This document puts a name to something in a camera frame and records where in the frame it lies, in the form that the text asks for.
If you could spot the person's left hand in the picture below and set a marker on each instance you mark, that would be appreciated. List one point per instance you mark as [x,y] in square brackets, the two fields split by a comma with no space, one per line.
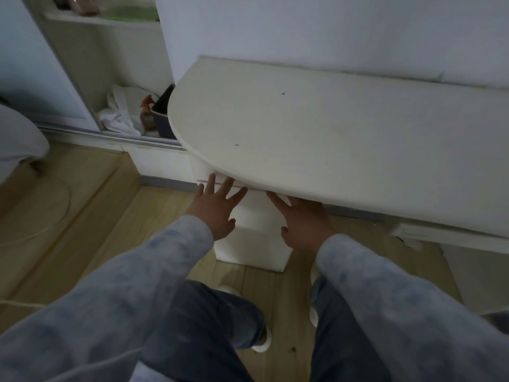
[212,210]

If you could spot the person's right hand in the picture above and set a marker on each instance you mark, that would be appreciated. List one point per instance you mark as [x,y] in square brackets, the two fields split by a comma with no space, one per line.
[308,226]

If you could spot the person's left little finger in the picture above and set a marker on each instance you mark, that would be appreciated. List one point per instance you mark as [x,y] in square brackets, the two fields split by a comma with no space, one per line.
[200,190]

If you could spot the person's right thumb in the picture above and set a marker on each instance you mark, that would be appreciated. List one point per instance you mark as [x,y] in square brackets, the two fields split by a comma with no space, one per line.
[285,233]

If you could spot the person's left middle finger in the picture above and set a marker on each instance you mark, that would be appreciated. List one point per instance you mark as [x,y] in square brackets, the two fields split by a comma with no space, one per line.
[226,187]

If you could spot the person's left thumb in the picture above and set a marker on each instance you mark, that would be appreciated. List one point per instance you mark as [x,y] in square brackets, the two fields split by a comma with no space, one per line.
[230,225]

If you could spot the person's left forearm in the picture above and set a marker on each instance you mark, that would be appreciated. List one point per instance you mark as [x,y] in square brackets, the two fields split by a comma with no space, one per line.
[119,298]

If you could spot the person's right forearm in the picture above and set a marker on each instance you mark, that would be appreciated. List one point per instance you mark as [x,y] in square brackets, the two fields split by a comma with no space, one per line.
[397,314]

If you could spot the dark blue basin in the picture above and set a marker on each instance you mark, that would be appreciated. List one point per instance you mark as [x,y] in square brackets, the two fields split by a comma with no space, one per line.
[164,119]

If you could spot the white right slipper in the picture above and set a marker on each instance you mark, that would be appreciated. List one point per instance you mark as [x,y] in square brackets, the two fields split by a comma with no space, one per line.
[314,314]

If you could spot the white slipper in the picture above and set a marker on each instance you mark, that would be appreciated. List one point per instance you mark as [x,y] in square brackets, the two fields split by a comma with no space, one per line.
[314,314]
[263,342]

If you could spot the spray bottle with red trigger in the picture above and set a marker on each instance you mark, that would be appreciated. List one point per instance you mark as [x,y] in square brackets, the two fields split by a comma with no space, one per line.
[148,115]

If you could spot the white rounded desk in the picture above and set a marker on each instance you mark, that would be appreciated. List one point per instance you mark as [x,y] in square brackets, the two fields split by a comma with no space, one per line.
[318,135]

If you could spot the white left slipper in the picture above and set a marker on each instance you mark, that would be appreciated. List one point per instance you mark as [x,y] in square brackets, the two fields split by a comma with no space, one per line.
[263,342]

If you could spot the person's left leg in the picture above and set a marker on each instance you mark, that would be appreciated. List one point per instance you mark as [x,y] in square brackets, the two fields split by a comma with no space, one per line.
[206,334]

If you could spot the person's leg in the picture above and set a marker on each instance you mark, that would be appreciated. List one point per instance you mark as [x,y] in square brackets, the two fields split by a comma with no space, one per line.
[342,346]
[206,334]

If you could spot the crumpled white cloth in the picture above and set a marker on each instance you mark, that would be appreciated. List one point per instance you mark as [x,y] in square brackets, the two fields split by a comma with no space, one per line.
[119,113]

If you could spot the person's right leg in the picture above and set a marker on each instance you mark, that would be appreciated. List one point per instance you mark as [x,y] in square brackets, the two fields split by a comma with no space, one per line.
[342,346]

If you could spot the white wardrobe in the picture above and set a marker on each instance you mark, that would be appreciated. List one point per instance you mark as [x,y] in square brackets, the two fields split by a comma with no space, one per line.
[79,55]

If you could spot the white bedding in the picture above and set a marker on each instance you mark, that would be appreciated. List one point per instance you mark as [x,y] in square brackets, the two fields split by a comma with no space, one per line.
[18,143]

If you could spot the green folded item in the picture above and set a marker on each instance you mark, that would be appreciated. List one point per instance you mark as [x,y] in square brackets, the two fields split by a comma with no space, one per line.
[129,12]

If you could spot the white sliding wardrobe door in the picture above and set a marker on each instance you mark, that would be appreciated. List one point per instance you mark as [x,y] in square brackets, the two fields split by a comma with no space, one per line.
[35,59]

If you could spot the pink container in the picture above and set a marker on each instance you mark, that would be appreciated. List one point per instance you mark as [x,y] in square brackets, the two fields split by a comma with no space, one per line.
[81,4]

